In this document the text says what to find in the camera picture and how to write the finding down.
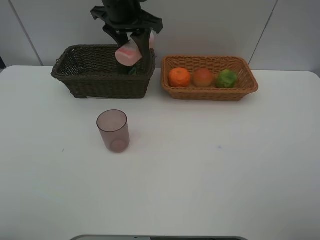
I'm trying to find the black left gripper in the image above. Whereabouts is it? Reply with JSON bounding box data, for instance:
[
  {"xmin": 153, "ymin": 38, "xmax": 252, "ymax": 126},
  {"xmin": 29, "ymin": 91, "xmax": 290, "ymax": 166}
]
[{"xmin": 90, "ymin": 0, "xmax": 163, "ymax": 71}]

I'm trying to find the pink squeeze bottle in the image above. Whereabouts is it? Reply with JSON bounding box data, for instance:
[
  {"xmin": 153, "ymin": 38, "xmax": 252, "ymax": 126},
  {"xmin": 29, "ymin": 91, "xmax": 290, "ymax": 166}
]
[{"xmin": 115, "ymin": 31, "xmax": 155, "ymax": 67}]

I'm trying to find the dark green pump bottle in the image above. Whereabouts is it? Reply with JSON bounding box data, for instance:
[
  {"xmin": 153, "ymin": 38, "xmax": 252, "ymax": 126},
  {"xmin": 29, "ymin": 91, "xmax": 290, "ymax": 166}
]
[{"xmin": 128, "ymin": 66, "xmax": 137, "ymax": 76}]

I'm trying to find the orange tangerine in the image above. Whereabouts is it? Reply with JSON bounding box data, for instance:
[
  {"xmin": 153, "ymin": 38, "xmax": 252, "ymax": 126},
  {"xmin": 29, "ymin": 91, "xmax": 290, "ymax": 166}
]
[{"xmin": 168, "ymin": 67, "xmax": 192, "ymax": 88}]

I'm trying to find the red yellow peach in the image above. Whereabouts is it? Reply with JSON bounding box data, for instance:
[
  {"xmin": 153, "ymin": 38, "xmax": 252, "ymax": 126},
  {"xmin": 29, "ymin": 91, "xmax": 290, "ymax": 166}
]
[{"xmin": 193, "ymin": 68, "xmax": 215, "ymax": 88}]

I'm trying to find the green lettuce head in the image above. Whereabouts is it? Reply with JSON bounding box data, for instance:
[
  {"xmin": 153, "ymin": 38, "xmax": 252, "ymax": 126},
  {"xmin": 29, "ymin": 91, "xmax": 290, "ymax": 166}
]
[{"xmin": 215, "ymin": 69, "xmax": 238, "ymax": 89}]

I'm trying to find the grey robot base edge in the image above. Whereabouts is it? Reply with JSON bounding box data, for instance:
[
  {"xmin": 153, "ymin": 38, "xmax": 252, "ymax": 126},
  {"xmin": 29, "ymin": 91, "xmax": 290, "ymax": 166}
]
[{"xmin": 71, "ymin": 235, "xmax": 245, "ymax": 240}]

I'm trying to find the dark brown wicker basket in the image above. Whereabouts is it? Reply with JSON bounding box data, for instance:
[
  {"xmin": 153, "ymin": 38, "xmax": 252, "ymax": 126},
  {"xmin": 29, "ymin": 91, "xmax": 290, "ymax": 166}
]
[{"xmin": 51, "ymin": 44, "xmax": 156, "ymax": 99}]

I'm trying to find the translucent pink plastic cup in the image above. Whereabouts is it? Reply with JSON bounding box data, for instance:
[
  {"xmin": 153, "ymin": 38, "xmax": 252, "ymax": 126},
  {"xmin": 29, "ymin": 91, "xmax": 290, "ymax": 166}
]
[{"xmin": 96, "ymin": 109, "xmax": 130, "ymax": 153}]

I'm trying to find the light brown wicker basket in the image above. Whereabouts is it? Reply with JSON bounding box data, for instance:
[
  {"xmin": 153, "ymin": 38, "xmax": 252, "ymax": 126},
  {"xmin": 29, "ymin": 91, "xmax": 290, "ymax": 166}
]
[{"xmin": 161, "ymin": 55, "xmax": 259, "ymax": 102}]

